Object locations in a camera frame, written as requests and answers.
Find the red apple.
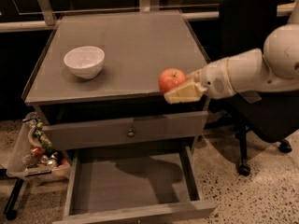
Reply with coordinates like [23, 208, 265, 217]
[158, 68, 187, 93]

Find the white ceramic bowl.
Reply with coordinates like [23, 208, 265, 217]
[64, 46, 106, 79]

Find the round metal drawer knob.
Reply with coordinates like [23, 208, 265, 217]
[127, 129, 135, 138]

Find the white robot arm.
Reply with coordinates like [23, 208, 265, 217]
[164, 4, 299, 104]

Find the clear plastic snack bin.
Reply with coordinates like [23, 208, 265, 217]
[7, 112, 71, 185]

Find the closed grey top drawer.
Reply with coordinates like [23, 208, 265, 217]
[43, 111, 207, 150]

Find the open grey middle drawer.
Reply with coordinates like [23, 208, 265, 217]
[53, 145, 215, 224]

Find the black cart leg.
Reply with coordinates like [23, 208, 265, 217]
[3, 178, 23, 220]

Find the metal rail with brackets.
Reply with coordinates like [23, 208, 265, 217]
[0, 0, 299, 34]

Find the grey drawer cabinet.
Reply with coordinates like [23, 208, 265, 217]
[21, 10, 219, 224]

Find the black office chair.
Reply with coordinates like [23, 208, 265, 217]
[208, 0, 299, 175]

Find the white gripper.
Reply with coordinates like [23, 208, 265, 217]
[164, 58, 235, 104]

